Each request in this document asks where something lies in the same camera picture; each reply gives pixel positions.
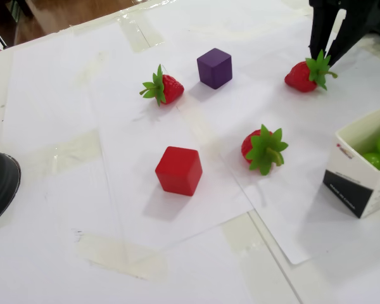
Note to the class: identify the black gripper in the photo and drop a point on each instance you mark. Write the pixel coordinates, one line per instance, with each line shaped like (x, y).
(344, 19)

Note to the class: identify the white and black cardboard box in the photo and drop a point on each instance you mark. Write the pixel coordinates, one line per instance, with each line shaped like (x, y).
(342, 190)

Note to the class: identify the red strawberry with short stem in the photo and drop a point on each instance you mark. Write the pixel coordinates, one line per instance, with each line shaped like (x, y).
(299, 77)

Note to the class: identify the purple cube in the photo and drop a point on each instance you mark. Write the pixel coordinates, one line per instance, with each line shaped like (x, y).
(213, 71)

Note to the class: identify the red strawberry with wide leaves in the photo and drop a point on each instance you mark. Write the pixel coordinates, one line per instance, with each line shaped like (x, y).
(266, 152)

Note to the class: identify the red strawberry with curved stem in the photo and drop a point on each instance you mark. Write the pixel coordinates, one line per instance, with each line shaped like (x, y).
(171, 87)

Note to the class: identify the clear tape strip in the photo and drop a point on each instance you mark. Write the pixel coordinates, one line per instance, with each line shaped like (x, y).
(141, 31)
(120, 256)
(240, 234)

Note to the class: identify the red cube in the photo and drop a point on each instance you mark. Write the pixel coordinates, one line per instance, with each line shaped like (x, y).
(179, 172)

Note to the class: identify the black round ribbed object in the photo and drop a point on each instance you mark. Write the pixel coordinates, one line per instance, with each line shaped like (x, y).
(1, 183)

